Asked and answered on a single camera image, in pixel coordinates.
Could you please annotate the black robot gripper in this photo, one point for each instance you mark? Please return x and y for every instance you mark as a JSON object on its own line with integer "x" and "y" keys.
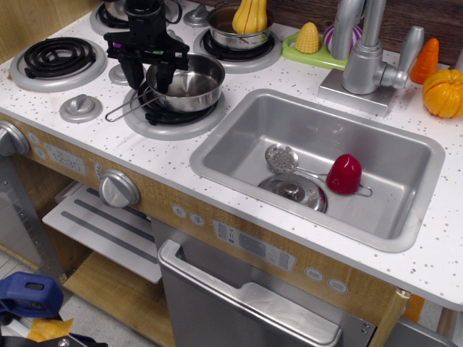
{"x": 147, "y": 30}

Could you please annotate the small steel saucepan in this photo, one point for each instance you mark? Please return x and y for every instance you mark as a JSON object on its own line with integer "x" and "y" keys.
{"x": 195, "y": 88}

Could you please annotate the grey stove knob middle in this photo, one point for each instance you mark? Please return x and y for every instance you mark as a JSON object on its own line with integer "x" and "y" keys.
{"x": 117, "y": 76}

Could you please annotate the grey stove knob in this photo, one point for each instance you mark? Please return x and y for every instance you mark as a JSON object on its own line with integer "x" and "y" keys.
{"x": 80, "y": 109}
{"x": 117, "y": 76}
{"x": 197, "y": 17}

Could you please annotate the grey stove knob back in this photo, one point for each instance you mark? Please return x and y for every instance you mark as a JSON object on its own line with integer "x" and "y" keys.
{"x": 197, "y": 17}

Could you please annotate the grey stove knob front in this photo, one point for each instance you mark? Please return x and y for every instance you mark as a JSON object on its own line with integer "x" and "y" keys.
{"x": 80, "y": 109}

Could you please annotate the front right black burner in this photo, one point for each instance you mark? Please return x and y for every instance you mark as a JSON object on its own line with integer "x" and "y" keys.
{"x": 153, "y": 122}

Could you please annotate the black burner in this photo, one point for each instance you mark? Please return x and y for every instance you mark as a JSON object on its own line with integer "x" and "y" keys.
{"x": 236, "y": 61}
{"x": 109, "y": 17}
{"x": 153, "y": 122}
{"x": 58, "y": 64}

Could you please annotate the back left black burner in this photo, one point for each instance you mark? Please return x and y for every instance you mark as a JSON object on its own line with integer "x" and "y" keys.
{"x": 109, "y": 17}

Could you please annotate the front left black burner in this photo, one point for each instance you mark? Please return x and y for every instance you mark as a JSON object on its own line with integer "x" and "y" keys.
{"x": 58, "y": 64}

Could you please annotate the back right black burner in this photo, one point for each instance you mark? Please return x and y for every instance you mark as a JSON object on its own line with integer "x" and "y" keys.
{"x": 236, "y": 61}

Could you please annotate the yellow toy squash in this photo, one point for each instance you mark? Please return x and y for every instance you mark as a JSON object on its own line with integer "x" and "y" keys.
{"x": 251, "y": 17}

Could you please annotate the silver oven dial centre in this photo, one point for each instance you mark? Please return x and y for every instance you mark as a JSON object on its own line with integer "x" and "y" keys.
{"x": 117, "y": 190}

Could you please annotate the silver oven dial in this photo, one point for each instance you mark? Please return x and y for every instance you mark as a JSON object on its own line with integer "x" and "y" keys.
{"x": 117, "y": 190}
{"x": 12, "y": 140}

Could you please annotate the silver oven dial left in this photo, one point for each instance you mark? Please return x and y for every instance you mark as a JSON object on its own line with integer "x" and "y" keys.
{"x": 12, "y": 140}

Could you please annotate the steel slotted spoon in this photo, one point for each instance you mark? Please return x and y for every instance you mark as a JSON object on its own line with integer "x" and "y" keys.
{"x": 284, "y": 160}

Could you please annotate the toy corn cob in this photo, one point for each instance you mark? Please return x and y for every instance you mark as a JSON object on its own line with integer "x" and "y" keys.
{"x": 308, "y": 40}

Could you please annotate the white oven rack shelf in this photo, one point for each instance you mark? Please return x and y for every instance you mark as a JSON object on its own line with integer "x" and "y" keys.
{"x": 123, "y": 235}

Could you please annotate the green toy cutting board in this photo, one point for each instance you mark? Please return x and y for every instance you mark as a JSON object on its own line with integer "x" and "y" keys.
{"x": 322, "y": 58}

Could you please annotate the purple white toy onion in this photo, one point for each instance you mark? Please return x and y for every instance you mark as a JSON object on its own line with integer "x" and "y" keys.
{"x": 328, "y": 37}

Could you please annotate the steel pot lid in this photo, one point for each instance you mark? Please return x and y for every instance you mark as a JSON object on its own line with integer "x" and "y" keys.
{"x": 297, "y": 189}

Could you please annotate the grey oven door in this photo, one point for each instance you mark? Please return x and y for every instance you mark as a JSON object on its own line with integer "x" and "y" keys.
{"x": 24, "y": 243}

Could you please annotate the silver toy faucet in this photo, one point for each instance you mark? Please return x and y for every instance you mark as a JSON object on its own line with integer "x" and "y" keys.
{"x": 367, "y": 83}

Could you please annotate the red toy pepper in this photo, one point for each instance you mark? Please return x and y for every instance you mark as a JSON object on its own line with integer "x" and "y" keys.
{"x": 345, "y": 175}

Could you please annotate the silver dishwasher door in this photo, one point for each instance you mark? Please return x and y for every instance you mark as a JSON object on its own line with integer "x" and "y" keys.
{"x": 241, "y": 306}

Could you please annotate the blue clamp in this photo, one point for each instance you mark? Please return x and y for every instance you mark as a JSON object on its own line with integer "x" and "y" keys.
{"x": 30, "y": 295}

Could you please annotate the orange toy carrot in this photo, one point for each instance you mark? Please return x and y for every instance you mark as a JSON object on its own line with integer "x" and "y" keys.
{"x": 426, "y": 62}

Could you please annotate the orange toy pumpkin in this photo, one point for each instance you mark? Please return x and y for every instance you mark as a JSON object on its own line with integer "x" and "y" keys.
{"x": 442, "y": 93}

